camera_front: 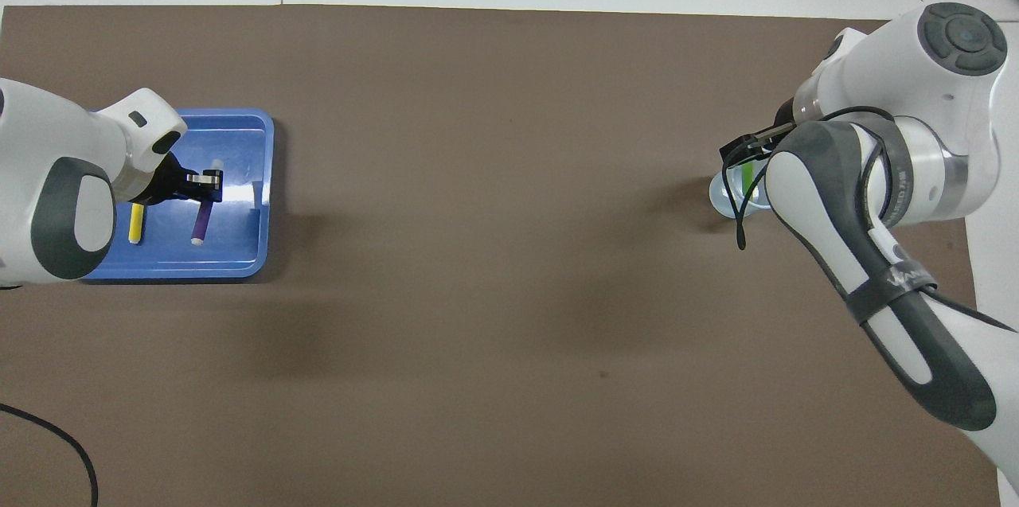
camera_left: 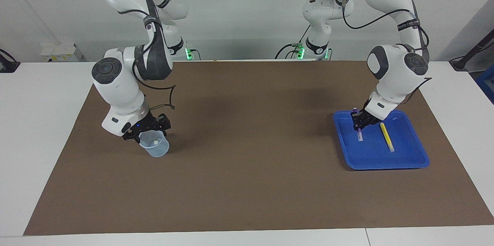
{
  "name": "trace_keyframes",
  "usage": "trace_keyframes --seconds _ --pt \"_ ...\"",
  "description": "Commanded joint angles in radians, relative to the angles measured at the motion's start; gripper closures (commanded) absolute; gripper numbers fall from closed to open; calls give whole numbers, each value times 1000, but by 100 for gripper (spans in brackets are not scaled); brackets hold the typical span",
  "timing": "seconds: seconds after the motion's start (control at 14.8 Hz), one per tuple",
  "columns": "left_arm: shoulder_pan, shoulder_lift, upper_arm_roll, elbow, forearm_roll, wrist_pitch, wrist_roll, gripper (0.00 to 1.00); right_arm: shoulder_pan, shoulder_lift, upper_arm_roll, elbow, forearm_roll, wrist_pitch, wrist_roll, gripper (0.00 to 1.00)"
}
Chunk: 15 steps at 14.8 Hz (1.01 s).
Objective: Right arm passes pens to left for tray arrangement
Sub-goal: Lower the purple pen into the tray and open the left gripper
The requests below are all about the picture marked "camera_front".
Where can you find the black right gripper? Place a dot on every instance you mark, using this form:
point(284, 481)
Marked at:
point(786, 115)

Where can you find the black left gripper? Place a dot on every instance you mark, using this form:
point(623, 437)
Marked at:
point(167, 185)

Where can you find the green pen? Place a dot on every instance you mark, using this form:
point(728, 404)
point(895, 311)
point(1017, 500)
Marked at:
point(748, 173)

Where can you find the purple pen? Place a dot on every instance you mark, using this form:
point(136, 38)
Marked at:
point(202, 220)

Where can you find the yellow pen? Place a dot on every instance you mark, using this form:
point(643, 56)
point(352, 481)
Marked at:
point(136, 224)

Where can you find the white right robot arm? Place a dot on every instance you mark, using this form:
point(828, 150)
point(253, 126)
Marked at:
point(915, 93)

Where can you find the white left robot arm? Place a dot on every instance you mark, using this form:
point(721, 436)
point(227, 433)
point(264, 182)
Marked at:
point(48, 173)

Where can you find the blue plastic tray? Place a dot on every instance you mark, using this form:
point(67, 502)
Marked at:
point(239, 252)

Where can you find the clear plastic cup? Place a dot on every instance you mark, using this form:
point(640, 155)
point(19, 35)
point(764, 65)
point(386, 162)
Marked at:
point(720, 200)

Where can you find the brown table mat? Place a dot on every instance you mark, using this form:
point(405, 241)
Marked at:
point(478, 252)

